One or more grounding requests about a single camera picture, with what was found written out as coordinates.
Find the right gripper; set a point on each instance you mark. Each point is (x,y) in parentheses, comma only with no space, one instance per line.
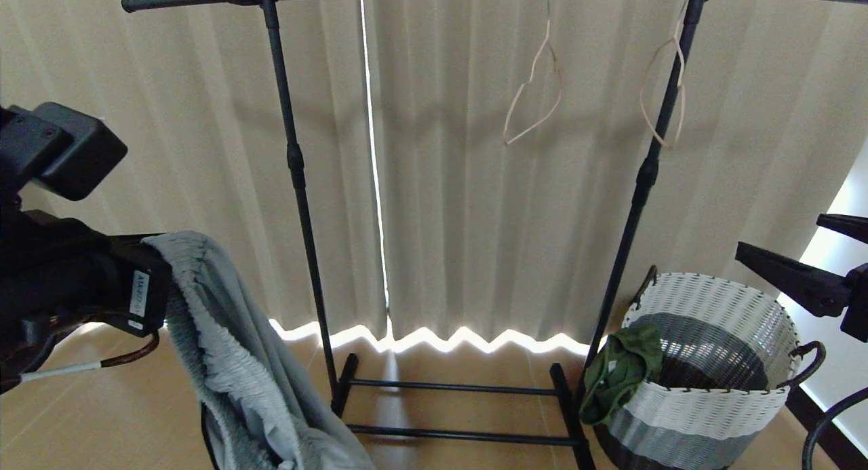
(858,300)

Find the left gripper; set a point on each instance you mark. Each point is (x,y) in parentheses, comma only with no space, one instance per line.
(68,273)

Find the pale grey shorts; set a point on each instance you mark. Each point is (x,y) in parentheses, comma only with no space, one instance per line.
(230,361)

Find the pink clothes hanger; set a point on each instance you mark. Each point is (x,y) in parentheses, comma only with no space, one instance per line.
(641,102)
(548,30)

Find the white laundry basket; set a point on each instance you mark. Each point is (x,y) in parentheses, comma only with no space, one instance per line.
(712,294)

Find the black clothes rack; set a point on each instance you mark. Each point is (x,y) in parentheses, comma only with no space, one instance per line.
(298,165)

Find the green garment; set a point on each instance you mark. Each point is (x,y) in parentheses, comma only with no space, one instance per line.
(620,375)

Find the beige curtain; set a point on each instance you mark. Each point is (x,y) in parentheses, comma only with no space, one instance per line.
(475,219)

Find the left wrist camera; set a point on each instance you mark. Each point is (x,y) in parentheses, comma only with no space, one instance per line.
(74,151)

